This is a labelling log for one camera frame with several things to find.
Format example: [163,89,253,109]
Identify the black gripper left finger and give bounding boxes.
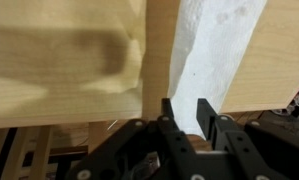
[64,97,203,180]

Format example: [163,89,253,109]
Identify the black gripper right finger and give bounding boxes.
[196,98,299,180]

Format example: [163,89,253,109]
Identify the white paper tissue sheet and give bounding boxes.
[167,0,269,138]

